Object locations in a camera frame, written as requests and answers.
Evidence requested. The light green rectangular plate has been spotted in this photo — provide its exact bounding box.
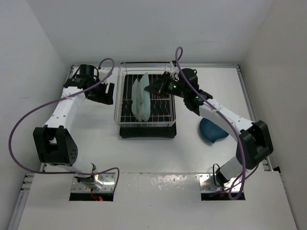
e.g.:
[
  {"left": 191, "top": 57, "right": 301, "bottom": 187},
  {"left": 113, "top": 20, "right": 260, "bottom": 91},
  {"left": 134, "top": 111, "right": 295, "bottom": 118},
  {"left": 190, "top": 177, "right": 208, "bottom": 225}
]
[{"left": 131, "top": 79, "right": 142, "bottom": 122}]

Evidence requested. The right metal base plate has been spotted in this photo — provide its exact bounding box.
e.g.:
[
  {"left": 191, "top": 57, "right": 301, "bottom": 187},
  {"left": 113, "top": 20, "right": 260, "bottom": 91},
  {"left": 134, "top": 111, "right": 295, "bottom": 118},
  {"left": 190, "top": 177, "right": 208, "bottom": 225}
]
[{"left": 198, "top": 173, "right": 235, "bottom": 194}]

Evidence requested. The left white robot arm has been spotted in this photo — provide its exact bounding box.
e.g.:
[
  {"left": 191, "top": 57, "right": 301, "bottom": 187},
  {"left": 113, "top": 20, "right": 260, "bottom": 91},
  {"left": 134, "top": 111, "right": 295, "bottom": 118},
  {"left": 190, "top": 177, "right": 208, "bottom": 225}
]
[{"left": 33, "top": 64, "right": 115, "bottom": 189}]

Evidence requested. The light green plate with berries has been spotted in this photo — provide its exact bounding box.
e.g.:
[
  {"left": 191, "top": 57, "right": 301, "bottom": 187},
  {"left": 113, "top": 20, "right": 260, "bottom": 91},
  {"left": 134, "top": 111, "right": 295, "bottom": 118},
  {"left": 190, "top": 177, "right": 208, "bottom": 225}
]
[{"left": 138, "top": 72, "right": 151, "bottom": 122}]

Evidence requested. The black drip tray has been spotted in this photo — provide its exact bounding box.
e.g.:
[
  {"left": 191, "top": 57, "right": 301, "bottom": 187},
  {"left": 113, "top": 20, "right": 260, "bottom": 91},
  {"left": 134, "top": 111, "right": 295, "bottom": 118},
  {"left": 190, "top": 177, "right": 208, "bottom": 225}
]
[{"left": 115, "top": 74, "right": 177, "bottom": 138}]

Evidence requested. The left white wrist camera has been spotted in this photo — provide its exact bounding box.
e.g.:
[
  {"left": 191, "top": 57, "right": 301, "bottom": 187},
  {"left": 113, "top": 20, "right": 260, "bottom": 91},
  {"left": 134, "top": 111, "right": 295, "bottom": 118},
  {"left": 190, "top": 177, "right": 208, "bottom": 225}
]
[{"left": 98, "top": 68, "right": 112, "bottom": 83}]

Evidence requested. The dark blue leaf plate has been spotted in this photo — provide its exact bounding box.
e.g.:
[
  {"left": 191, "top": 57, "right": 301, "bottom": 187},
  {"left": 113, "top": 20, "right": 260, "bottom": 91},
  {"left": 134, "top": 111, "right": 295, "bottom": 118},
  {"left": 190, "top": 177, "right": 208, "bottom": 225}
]
[{"left": 199, "top": 118, "right": 229, "bottom": 144}]

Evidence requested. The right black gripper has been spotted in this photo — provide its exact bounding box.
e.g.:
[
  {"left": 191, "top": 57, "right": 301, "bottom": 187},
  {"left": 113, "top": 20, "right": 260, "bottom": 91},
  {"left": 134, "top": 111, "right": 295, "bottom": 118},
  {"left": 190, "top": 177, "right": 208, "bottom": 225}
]
[{"left": 145, "top": 71, "right": 188, "bottom": 98}]

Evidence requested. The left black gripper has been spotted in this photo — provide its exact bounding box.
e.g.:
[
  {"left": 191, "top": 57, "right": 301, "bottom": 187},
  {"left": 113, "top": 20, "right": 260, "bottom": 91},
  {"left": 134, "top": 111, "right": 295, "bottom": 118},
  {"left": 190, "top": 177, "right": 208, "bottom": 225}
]
[{"left": 87, "top": 79, "right": 113, "bottom": 104}]

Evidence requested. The metal wire dish rack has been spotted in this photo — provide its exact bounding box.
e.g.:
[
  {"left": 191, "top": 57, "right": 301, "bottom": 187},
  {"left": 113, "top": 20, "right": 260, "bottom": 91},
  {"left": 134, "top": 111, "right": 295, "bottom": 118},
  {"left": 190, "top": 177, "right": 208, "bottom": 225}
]
[{"left": 114, "top": 62, "right": 176, "bottom": 127}]

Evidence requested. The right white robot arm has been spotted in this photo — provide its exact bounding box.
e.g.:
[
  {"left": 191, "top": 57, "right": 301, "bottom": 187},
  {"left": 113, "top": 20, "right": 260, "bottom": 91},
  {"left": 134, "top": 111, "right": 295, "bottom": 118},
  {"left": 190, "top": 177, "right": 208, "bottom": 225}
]
[{"left": 145, "top": 68, "right": 273, "bottom": 186}]

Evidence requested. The metal base plate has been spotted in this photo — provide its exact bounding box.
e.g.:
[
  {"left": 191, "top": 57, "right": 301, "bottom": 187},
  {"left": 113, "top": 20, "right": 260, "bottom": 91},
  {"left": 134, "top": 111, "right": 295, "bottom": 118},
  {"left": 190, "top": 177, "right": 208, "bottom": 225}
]
[
  {"left": 198, "top": 173, "right": 235, "bottom": 194},
  {"left": 71, "top": 173, "right": 115, "bottom": 193}
]

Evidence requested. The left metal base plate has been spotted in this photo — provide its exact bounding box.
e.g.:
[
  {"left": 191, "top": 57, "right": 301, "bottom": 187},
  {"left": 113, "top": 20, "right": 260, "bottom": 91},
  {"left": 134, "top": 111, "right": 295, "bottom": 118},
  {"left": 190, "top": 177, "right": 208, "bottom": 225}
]
[{"left": 71, "top": 173, "right": 115, "bottom": 193}]

